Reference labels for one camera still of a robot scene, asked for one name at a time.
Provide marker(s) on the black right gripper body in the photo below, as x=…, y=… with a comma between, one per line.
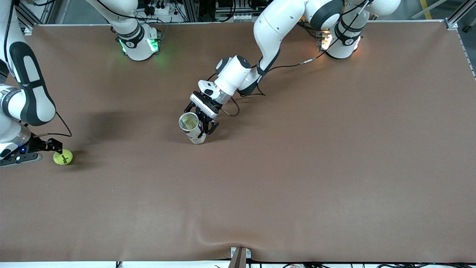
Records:
x=36, y=145

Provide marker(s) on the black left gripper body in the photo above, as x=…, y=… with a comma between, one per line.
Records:
x=205, y=115

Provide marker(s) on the yellow tennis ball Wilson print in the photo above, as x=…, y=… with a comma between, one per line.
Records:
x=64, y=158

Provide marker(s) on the blue white tennis ball can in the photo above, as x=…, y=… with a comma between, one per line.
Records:
x=198, y=138

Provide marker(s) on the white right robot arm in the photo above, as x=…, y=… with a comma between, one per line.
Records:
x=29, y=100

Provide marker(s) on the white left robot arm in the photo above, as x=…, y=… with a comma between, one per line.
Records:
x=275, y=22

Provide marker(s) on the brown table mat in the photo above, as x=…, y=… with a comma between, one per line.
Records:
x=238, y=186

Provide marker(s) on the white terminal strip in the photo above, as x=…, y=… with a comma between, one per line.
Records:
x=243, y=17

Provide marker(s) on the white power strip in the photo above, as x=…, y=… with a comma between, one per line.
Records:
x=163, y=9

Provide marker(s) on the aluminium frame post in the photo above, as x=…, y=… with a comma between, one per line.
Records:
x=191, y=11

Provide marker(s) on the aluminium frame profile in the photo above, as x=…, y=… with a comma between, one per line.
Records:
x=452, y=24
x=28, y=30

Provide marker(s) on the grey metal clamp bracket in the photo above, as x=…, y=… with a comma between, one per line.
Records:
x=240, y=257

